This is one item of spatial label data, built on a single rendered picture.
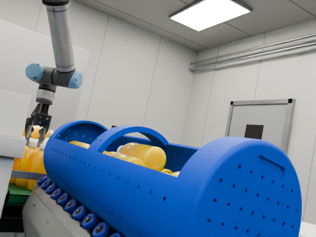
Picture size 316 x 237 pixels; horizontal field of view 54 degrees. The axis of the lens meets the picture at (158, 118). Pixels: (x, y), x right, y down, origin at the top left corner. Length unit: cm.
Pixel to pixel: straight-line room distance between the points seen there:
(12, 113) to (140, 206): 32
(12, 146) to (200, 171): 37
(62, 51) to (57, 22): 11
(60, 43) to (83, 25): 462
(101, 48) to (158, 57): 121
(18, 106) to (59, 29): 58
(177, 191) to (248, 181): 12
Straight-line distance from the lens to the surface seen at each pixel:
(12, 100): 68
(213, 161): 49
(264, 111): 497
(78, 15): 587
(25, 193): 140
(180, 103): 652
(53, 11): 119
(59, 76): 132
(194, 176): 49
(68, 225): 95
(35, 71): 135
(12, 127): 68
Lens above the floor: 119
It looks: 5 degrees up
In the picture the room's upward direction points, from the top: 11 degrees clockwise
